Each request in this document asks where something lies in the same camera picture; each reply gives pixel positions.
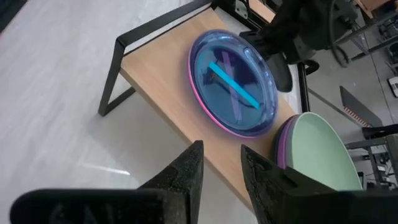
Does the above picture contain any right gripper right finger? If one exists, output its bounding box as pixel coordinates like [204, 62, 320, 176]
[241, 144, 340, 224]

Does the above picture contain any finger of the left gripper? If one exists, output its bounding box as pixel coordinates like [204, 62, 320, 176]
[239, 29, 271, 42]
[245, 40, 276, 58]

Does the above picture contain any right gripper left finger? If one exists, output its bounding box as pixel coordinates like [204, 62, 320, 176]
[136, 139, 205, 224]

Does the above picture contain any translucent cyan plate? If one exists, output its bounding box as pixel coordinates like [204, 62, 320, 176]
[188, 29, 279, 138]

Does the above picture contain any purple plate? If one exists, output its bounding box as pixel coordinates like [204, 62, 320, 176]
[273, 114, 299, 170]

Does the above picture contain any sage green plate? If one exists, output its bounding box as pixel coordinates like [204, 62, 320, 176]
[285, 111, 363, 192]

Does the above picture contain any translucent pink plate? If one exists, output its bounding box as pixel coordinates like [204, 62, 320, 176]
[186, 55, 265, 139]

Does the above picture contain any tan wooden side board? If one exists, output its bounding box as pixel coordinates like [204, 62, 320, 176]
[247, 0, 279, 22]

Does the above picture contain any black plate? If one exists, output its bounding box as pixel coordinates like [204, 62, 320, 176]
[266, 52, 294, 93]

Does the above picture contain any black ridged wedge panel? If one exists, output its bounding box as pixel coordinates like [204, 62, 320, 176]
[338, 85, 383, 128]

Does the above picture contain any wooden shelf with black frame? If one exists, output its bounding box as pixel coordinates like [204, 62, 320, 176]
[98, 0, 299, 215]

